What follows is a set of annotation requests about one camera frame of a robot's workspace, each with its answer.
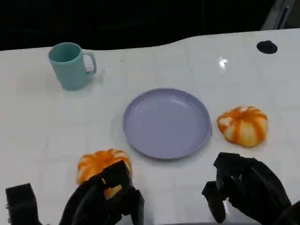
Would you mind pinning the pale green mug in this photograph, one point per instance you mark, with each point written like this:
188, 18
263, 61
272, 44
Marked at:
70, 72

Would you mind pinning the lilac plate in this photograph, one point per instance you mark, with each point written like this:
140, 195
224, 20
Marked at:
164, 122

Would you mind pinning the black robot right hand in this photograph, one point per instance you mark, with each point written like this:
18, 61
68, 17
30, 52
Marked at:
253, 187

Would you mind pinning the orange white toy bread roll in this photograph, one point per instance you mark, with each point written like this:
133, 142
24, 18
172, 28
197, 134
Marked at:
98, 161
243, 127

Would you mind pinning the grey metal frame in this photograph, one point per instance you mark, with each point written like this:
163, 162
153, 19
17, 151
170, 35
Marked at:
276, 16

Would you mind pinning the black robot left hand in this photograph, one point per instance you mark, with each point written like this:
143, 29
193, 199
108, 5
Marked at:
89, 201

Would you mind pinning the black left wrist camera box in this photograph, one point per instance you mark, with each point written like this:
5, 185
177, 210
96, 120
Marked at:
21, 204

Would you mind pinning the black round table grommet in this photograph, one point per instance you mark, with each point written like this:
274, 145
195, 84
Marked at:
267, 47

